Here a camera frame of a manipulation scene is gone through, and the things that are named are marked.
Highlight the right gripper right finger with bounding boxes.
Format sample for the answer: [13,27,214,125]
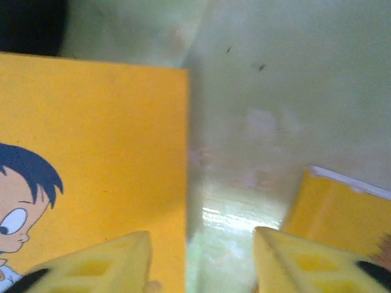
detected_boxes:
[252,226,391,293]

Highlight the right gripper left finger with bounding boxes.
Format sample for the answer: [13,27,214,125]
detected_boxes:
[4,230,153,293]

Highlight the yellow book with tree picture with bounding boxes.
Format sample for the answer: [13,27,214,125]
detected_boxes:
[280,165,391,266]

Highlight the yellow book with boy face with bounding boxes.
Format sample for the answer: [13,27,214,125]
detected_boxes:
[0,51,191,293]

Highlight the black backpack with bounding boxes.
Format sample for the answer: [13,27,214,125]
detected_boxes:
[0,0,68,57]

